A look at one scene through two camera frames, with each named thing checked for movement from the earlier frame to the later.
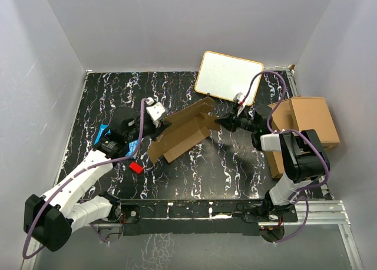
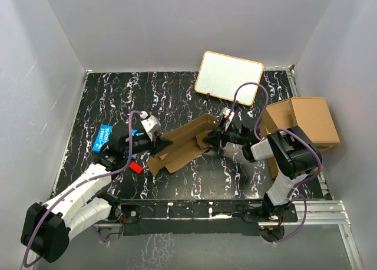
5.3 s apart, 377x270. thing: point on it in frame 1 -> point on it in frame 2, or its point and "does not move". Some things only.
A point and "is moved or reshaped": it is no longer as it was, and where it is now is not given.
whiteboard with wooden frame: (225, 76) does not move
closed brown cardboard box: (313, 113) does not move
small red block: (136, 167) does not move
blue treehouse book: (103, 131) does not move
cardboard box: (187, 127) is moved or reshaped
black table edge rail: (202, 217) does not move
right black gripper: (230, 123) -> (214, 140)
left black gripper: (156, 131) -> (160, 144)
